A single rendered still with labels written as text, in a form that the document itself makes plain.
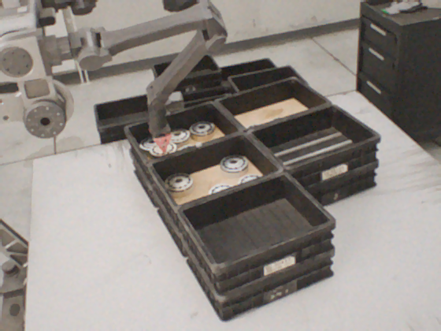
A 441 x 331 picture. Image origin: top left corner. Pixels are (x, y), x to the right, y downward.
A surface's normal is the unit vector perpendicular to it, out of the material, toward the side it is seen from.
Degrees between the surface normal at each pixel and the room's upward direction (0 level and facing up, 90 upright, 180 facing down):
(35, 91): 90
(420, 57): 90
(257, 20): 90
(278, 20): 90
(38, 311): 0
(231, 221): 0
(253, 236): 0
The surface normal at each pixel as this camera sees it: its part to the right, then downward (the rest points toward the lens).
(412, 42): 0.24, 0.49
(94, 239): -0.10, -0.85
